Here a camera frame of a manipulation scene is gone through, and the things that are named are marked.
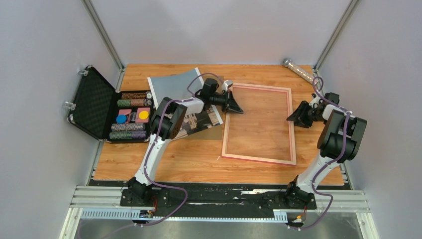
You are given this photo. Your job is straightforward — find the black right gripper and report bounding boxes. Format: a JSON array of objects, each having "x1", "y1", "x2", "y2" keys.
[{"x1": 286, "y1": 101, "x2": 327, "y2": 128}]

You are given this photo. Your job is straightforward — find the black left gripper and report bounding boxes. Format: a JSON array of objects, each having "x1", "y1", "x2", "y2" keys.
[{"x1": 211, "y1": 90, "x2": 244, "y2": 115}]

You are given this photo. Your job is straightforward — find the clear acrylic sheet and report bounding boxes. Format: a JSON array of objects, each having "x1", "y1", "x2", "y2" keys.
[{"x1": 227, "y1": 87, "x2": 293, "y2": 161}]

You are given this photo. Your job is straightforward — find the wooden picture frame pink inlay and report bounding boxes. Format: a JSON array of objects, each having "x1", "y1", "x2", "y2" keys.
[{"x1": 221, "y1": 82, "x2": 297, "y2": 166}]

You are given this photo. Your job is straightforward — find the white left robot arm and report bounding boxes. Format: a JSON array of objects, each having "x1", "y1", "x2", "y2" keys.
[{"x1": 127, "y1": 78, "x2": 244, "y2": 206}]

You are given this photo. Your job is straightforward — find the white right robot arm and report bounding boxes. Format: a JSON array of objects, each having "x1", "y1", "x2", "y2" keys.
[{"x1": 284, "y1": 93, "x2": 367, "y2": 208}]

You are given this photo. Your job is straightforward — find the city buildings photo print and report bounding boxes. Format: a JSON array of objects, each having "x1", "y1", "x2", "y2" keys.
[{"x1": 147, "y1": 67, "x2": 224, "y2": 141}]

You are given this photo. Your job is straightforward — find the brown cardboard backing board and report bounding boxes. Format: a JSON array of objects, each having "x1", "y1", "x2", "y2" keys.
[{"x1": 178, "y1": 75, "x2": 225, "y2": 140}]

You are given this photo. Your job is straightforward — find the glittery silver tube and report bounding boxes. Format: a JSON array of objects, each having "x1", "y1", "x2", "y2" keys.
[{"x1": 282, "y1": 58, "x2": 315, "y2": 84}]

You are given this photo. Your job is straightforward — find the yellow round chip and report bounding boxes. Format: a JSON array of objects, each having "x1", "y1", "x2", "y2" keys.
[{"x1": 138, "y1": 111, "x2": 149, "y2": 120}]

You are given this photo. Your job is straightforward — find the black poker chip case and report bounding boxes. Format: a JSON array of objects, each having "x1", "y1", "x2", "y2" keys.
[{"x1": 67, "y1": 65, "x2": 154, "y2": 143}]

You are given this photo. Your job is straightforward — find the blue round chip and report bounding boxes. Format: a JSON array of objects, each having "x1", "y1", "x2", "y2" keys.
[{"x1": 116, "y1": 115, "x2": 127, "y2": 124}]

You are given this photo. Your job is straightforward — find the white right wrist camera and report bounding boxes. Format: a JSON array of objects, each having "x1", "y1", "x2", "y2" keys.
[{"x1": 309, "y1": 96, "x2": 321, "y2": 108}]

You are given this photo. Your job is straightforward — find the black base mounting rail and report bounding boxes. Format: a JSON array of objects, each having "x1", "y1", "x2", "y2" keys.
[{"x1": 118, "y1": 180, "x2": 352, "y2": 219}]

